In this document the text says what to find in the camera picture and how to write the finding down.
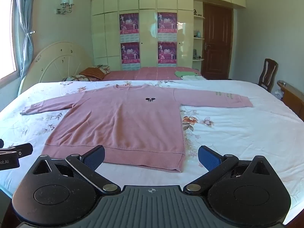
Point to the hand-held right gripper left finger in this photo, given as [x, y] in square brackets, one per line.
[95, 158]

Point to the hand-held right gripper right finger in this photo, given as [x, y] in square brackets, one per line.
[209, 158]

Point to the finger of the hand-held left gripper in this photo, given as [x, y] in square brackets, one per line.
[21, 150]
[1, 143]

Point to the pink long-sleeve sweater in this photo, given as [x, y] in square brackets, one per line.
[118, 118]

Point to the white floral bed sheet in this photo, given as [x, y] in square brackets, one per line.
[237, 135]

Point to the teal patterned pillow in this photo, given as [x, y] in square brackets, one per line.
[72, 78]

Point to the orange striped pillow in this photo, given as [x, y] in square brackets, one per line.
[92, 72]

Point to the folded green cloth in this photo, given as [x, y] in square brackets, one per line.
[186, 73]

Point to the floral ruffled pillow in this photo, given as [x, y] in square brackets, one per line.
[104, 68]

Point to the cream round headboard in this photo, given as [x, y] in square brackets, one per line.
[59, 61]

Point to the dark wooden chair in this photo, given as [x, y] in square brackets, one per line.
[268, 73]

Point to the window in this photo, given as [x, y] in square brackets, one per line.
[7, 35]

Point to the beaded curtain tieback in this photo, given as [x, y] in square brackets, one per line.
[30, 32]

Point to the brown wooden door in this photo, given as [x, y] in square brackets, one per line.
[217, 40]

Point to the teal shelf ornament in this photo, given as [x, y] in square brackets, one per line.
[197, 33]

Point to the teal curtain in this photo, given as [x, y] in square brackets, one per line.
[25, 16]

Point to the cream glossy wardrobe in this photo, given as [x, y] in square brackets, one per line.
[147, 0]

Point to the magenta wall poster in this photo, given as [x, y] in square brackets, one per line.
[167, 23]
[130, 53]
[167, 53]
[129, 23]

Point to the double wall lamp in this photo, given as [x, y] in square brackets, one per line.
[67, 2]

